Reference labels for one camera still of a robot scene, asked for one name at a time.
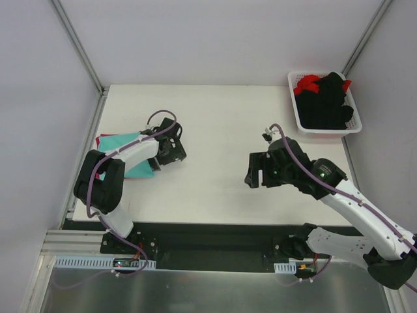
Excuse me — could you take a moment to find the left aluminium frame post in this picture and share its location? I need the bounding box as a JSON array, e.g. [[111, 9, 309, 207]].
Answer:
[[48, 0, 105, 95]]

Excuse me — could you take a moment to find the grey cable duct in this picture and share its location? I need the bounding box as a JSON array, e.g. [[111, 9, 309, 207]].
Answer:
[[55, 256, 156, 271], [274, 262, 297, 275]]

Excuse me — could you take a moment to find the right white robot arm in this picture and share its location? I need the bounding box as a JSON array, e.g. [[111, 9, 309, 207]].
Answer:
[[244, 133, 416, 290]]

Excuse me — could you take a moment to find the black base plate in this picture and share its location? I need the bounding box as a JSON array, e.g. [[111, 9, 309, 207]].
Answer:
[[63, 220, 332, 272]]

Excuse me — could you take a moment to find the black t shirt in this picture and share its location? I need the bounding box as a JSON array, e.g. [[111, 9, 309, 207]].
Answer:
[[294, 72, 355, 130]]

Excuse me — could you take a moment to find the aluminium front rail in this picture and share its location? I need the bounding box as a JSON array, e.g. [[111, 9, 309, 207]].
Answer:
[[40, 230, 104, 256]]

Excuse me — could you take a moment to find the aluminium frame post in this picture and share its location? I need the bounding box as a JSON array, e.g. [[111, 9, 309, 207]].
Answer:
[[341, 0, 395, 77], [48, 0, 105, 95]]

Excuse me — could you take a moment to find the red t shirt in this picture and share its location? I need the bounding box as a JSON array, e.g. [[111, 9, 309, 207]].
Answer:
[[293, 72, 352, 96]]

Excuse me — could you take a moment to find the right aluminium frame post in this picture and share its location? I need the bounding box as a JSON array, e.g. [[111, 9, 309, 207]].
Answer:
[[341, 0, 395, 77]]

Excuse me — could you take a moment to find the left grey cable duct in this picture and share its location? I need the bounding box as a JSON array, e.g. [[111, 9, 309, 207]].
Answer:
[[55, 256, 156, 271]]

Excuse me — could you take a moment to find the teal t shirt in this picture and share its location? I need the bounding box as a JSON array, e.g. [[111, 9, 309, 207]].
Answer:
[[97, 130, 156, 180]]

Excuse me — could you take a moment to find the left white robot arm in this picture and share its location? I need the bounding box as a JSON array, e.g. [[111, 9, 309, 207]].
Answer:
[[73, 117, 186, 254]]

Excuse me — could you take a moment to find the right grey cable duct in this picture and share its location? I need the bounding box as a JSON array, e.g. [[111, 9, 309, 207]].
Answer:
[[274, 262, 297, 275]]

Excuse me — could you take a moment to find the pink t shirt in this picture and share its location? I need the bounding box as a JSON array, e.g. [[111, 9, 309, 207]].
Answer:
[[94, 130, 156, 181]]

